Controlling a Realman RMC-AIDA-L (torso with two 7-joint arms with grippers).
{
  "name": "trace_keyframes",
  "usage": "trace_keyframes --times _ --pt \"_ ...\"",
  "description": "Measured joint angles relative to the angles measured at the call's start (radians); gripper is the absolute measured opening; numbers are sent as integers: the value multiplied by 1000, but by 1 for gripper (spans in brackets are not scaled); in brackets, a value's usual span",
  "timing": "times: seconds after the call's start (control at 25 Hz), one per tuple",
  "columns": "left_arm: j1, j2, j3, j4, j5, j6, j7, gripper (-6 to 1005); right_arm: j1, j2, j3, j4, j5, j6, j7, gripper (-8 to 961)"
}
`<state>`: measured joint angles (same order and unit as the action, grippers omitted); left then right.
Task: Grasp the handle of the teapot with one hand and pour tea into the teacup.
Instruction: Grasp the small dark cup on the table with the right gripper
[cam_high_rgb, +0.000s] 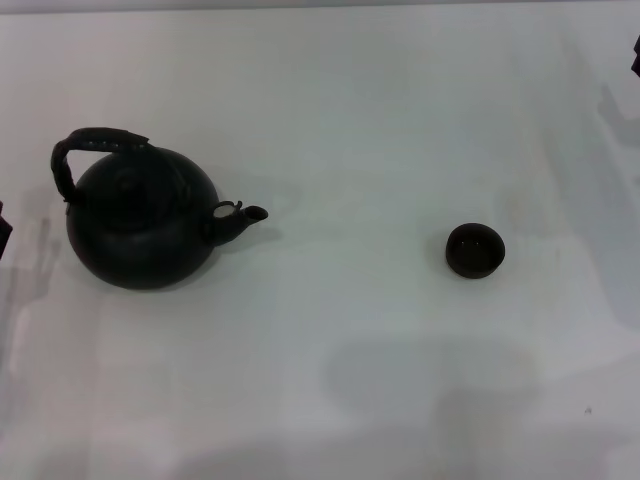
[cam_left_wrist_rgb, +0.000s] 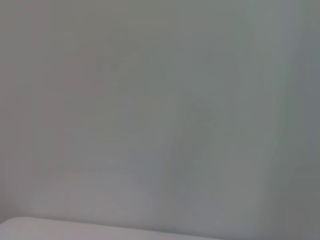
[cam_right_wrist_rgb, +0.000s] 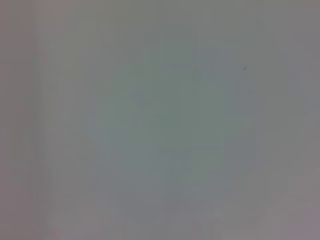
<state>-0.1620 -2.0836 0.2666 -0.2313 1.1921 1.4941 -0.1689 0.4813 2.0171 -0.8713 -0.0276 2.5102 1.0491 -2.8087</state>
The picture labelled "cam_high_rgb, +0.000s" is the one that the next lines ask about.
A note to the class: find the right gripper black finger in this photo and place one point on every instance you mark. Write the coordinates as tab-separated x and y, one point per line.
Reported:
637	57

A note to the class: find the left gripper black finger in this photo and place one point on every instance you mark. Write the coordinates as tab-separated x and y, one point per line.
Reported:
3	230

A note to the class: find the black teapot lid with knob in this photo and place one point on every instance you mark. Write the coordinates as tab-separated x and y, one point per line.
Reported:
132	200

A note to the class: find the small dark brown teacup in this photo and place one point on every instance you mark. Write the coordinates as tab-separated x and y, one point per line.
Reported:
475	250

